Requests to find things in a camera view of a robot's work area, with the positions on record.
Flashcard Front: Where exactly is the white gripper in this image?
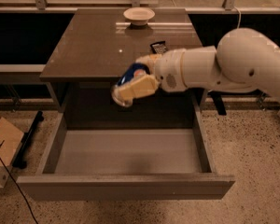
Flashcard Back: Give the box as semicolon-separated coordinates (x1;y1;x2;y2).
116;49;187;101

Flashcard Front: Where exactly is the blue pepsi can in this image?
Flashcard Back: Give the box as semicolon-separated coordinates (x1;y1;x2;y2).
110;63;150;108

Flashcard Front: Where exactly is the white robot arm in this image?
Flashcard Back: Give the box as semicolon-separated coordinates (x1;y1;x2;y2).
111;28;280;106

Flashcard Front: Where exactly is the grey cabinet with top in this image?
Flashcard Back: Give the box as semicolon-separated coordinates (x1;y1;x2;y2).
40;8;202;130

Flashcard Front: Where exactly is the open grey top drawer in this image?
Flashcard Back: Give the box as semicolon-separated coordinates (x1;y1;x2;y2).
17;87;235;201

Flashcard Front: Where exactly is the white ceramic bowl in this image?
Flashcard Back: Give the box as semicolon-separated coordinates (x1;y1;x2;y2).
123;7;155;26

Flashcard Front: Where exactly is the black stand leg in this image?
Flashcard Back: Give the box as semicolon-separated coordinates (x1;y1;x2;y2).
210;91;227;116

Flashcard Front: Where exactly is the cardboard box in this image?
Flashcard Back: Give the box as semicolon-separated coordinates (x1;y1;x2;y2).
0;115;23;188

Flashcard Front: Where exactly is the black bar on floor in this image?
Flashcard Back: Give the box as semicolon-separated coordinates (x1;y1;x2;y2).
12;111;44;169

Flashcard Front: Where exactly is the white cable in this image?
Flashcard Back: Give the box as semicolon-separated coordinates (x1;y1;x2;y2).
232;7;243;30

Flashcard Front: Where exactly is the black cable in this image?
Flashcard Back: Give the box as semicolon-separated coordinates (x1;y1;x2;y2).
0;144;40;224

